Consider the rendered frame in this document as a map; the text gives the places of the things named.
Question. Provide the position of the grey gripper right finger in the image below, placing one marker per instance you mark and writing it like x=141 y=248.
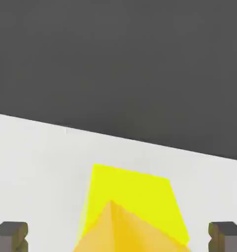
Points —
x=228 y=238

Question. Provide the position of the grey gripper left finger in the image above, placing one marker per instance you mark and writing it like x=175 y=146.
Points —
x=7 y=238

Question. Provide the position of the small orange cube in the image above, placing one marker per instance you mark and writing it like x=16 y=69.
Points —
x=122 y=232

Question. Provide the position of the large yellow box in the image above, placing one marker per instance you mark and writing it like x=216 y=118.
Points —
x=134 y=189

